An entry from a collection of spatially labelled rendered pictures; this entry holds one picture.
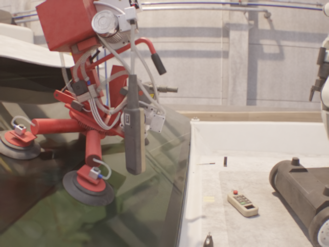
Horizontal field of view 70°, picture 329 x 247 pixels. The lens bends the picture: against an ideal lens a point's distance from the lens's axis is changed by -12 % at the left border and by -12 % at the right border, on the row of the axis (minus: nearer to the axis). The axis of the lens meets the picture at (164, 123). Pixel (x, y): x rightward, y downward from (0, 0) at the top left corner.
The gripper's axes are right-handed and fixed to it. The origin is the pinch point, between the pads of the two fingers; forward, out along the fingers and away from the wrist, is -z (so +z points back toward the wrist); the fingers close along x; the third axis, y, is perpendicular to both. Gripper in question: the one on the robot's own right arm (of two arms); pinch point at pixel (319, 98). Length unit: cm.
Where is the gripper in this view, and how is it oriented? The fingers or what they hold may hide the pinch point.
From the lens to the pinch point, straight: 152.8
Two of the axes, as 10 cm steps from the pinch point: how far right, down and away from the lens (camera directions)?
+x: -9.8, -2.0, -0.1
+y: -0.4, 2.2, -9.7
